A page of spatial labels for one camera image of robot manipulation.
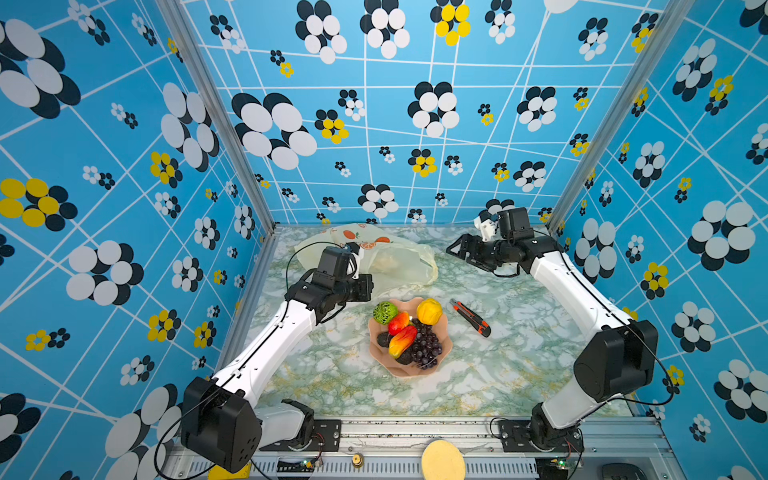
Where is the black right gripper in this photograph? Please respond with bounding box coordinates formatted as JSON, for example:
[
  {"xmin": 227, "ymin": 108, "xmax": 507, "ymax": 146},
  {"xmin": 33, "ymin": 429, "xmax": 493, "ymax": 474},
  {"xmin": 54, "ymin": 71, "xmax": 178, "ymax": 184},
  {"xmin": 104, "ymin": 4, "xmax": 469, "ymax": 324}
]
[{"xmin": 446, "ymin": 235, "xmax": 513, "ymax": 271}]

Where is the translucent yellowish plastic bag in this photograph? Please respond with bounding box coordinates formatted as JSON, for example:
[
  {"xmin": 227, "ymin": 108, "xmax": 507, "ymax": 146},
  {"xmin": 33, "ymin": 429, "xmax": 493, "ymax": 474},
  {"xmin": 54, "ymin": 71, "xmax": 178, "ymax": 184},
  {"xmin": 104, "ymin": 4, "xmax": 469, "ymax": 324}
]
[{"xmin": 295, "ymin": 224, "xmax": 438, "ymax": 294}]

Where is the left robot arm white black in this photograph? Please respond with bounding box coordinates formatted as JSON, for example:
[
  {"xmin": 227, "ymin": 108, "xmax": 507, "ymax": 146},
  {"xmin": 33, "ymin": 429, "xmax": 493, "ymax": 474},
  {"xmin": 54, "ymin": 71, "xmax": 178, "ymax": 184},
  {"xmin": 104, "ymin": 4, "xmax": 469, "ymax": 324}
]
[{"xmin": 180, "ymin": 274, "xmax": 373, "ymax": 473}]

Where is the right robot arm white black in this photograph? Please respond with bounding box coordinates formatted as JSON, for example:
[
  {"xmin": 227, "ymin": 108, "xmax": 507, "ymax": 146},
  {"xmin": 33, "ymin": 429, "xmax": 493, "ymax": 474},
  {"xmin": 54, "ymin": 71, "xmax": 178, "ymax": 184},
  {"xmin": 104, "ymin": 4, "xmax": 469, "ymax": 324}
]
[{"xmin": 446, "ymin": 234, "xmax": 658, "ymax": 450}]

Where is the green kiwi fruit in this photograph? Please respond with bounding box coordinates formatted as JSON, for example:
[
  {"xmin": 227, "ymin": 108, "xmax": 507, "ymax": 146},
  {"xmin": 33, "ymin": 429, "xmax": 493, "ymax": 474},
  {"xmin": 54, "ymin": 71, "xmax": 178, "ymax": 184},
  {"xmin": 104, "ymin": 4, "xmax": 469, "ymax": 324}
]
[{"xmin": 373, "ymin": 301, "xmax": 399, "ymax": 325}]

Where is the dark avocado fruit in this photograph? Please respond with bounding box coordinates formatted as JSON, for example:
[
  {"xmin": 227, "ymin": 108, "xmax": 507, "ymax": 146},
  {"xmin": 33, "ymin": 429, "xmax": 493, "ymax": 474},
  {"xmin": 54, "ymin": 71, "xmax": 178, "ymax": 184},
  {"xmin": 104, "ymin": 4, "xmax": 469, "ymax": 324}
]
[{"xmin": 377, "ymin": 332, "xmax": 392, "ymax": 348}]

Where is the red yellow mango fruit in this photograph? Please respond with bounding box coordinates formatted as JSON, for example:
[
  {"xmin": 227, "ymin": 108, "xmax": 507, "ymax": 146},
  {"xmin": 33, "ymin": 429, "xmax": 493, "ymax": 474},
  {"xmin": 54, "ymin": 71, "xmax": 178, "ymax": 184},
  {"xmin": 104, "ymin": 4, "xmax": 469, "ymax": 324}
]
[{"xmin": 388, "ymin": 325, "xmax": 419, "ymax": 359}]

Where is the pink scalloped fruit plate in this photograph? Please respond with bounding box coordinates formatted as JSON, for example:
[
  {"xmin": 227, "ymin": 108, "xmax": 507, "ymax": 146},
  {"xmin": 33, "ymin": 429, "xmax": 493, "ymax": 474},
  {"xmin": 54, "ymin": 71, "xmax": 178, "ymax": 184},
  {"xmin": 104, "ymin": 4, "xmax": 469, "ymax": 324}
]
[{"xmin": 368, "ymin": 297, "xmax": 453, "ymax": 378}]

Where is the yellow lemon fruit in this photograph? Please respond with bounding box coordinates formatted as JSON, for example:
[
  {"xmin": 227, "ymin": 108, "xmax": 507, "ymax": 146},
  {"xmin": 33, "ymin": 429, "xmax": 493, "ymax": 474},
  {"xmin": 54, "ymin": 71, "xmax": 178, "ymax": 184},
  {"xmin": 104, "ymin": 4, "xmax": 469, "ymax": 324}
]
[{"xmin": 416, "ymin": 298, "xmax": 443, "ymax": 326}]

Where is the red black utility knife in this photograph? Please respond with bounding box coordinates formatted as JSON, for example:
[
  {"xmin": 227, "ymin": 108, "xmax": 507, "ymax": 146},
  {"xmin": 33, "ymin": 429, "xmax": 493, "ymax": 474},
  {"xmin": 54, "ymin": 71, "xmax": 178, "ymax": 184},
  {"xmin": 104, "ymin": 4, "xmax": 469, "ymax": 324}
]
[{"xmin": 450, "ymin": 299, "xmax": 491, "ymax": 338}]

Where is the dark purple grape bunch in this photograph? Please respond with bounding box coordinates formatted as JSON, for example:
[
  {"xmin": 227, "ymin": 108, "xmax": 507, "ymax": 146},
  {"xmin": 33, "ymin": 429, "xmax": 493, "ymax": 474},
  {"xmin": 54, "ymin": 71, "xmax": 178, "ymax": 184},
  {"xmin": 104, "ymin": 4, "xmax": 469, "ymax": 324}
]
[{"xmin": 408, "ymin": 323, "xmax": 443, "ymax": 370}]

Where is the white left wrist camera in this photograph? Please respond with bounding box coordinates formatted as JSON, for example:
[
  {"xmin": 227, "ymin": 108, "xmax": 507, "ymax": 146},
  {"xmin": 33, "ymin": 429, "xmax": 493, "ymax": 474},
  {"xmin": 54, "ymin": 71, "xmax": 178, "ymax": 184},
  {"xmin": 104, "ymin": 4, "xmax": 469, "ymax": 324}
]
[{"xmin": 346, "ymin": 242, "xmax": 364, "ymax": 280}]

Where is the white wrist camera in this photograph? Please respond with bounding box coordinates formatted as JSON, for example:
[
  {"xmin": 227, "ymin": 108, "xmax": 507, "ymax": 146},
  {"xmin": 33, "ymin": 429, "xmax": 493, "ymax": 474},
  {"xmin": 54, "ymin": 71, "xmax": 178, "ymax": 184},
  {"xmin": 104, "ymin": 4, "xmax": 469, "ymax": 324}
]
[
  {"xmin": 346, "ymin": 242, "xmax": 364, "ymax": 280},
  {"xmin": 474, "ymin": 214, "xmax": 498, "ymax": 242}
]

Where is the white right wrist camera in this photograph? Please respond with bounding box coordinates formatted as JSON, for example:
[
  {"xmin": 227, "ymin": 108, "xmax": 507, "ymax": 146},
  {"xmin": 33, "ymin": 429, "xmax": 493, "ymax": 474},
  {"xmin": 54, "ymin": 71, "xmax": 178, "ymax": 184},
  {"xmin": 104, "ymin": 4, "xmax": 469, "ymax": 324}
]
[{"xmin": 474, "ymin": 214, "xmax": 498, "ymax": 242}]

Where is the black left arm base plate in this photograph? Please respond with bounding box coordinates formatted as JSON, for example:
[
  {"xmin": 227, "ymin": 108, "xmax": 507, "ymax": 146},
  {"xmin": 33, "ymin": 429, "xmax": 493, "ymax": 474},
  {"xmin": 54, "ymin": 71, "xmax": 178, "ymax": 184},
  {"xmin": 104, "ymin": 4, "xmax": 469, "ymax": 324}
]
[{"xmin": 259, "ymin": 419, "xmax": 342, "ymax": 453}]

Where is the aluminium front rail frame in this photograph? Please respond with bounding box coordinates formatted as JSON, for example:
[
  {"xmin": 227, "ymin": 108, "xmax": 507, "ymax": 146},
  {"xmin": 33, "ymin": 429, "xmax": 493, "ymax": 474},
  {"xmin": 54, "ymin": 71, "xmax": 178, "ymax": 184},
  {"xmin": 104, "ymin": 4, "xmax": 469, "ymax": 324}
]
[{"xmin": 158, "ymin": 415, "xmax": 688, "ymax": 480}]

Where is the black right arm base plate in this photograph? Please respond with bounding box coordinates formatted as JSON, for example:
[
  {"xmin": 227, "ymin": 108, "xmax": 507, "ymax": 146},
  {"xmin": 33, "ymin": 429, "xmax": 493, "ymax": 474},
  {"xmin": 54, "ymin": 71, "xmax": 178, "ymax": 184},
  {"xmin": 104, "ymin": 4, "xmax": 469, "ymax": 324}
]
[{"xmin": 491, "ymin": 419, "xmax": 584, "ymax": 454}]

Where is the yellow box on rail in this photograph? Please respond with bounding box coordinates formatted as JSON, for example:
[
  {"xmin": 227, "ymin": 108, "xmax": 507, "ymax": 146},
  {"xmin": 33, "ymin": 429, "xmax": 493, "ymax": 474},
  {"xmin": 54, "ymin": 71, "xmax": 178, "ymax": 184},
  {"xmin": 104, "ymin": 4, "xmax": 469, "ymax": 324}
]
[{"xmin": 207, "ymin": 462, "xmax": 253, "ymax": 480}]

